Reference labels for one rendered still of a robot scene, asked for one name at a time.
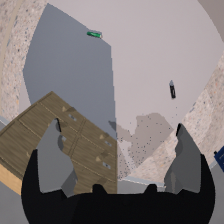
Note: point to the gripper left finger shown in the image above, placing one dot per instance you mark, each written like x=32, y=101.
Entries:
x=49, y=178

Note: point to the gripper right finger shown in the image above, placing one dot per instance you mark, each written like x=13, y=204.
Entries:
x=189, y=176

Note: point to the wooden chest of drawers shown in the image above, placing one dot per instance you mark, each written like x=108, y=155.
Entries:
x=14, y=181

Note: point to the black aa battery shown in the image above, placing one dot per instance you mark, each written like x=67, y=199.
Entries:
x=172, y=91

